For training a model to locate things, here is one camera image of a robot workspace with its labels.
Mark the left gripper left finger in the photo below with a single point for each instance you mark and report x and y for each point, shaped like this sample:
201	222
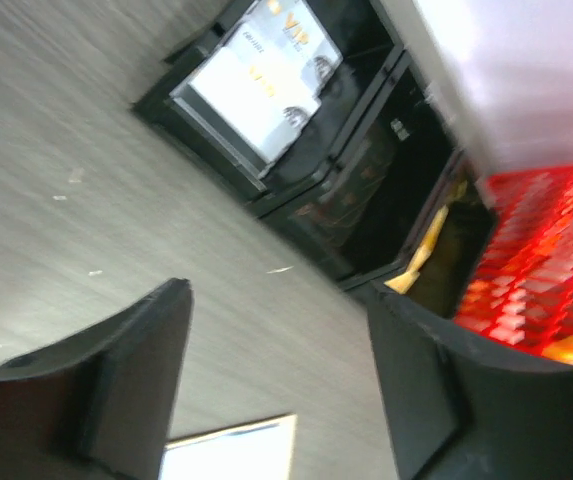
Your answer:
98	404

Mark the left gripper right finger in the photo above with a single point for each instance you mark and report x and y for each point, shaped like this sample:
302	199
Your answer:
460	406

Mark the beige leather card holder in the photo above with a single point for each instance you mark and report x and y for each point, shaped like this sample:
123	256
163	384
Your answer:
261	450

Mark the gold cards stack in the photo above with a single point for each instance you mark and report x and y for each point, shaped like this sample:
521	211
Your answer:
403	282

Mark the black card in tray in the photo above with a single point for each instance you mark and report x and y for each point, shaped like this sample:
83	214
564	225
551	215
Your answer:
362	220

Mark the black three-compartment card tray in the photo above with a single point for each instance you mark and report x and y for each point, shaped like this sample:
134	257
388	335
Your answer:
315	116

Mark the white cards stack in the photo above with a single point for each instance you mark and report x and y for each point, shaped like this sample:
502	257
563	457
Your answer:
262	84

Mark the red plastic shopping basket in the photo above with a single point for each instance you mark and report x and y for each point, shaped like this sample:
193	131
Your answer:
521	294

